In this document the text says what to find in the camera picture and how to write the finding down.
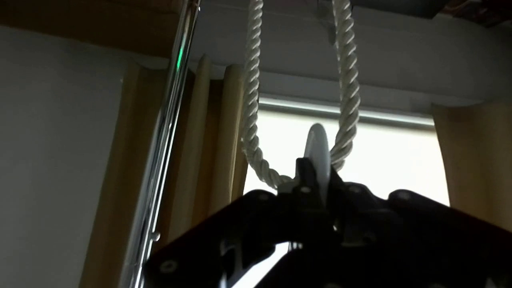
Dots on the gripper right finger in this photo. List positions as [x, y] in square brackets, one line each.
[405, 241]

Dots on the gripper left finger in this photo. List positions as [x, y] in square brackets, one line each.
[234, 235]

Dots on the white window blind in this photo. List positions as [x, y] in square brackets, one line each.
[394, 155]

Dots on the brown curtain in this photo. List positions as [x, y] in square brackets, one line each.
[209, 150]
[474, 161]

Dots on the metal garment rack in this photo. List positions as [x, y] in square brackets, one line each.
[162, 150]

